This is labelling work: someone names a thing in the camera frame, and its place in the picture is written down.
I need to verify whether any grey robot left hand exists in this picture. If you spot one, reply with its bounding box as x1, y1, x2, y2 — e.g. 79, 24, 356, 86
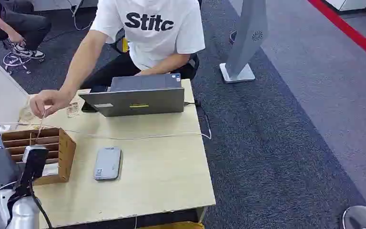
0, 121, 23, 189

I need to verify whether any person's right hand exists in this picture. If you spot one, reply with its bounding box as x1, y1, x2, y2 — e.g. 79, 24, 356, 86
29, 90, 74, 119

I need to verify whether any thin card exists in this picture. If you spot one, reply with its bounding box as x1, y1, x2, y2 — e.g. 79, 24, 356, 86
35, 110, 47, 141

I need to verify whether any clear plastic bag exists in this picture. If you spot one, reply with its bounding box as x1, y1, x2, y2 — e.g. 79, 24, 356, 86
17, 96, 37, 125

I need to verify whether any printed paper label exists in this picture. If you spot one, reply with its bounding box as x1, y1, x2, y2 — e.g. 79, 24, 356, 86
65, 101, 81, 119

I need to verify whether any white card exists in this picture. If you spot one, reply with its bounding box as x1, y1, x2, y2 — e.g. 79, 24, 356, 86
41, 162, 60, 177

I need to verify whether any white box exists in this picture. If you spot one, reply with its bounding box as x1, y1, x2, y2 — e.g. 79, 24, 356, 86
0, 53, 31, 127

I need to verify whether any wooden card box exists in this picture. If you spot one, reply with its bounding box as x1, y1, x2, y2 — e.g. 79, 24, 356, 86
1, 127, 77, 186

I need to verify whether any person in dark clothes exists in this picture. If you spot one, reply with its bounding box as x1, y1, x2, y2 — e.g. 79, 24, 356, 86
0, 0, 53, 60

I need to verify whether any grey smartphone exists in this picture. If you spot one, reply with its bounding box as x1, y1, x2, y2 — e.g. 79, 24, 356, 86
93, 146, 122, 182

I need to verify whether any grey laptop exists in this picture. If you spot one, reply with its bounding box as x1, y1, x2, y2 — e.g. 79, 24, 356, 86
78, 73, 185, 117

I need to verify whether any person in white shirt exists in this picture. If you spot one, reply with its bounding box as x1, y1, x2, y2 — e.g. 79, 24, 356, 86
29, 0, 206, 119

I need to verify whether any yellow object under desk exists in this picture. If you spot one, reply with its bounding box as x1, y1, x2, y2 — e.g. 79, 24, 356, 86
137, 221, 205, 229

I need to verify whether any grey kiosk stand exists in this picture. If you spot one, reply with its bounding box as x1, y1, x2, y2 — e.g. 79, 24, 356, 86
219, 0, 269, 84

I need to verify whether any red floor tape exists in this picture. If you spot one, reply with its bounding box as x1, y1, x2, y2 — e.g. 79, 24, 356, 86
306, 0, 366, 68

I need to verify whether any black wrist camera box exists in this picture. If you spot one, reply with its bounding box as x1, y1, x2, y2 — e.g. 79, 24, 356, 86
13, 145, 50, 198

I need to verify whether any white floor cable bundle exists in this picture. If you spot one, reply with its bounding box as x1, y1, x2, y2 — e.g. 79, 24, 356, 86
2, 51, 33, 75

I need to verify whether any thin white floor cable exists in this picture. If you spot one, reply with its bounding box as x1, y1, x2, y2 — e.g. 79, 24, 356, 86
65, 0, 94, 31

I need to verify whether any black laptop cable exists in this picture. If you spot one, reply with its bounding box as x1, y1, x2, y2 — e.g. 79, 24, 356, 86
183, 100, 213, 137

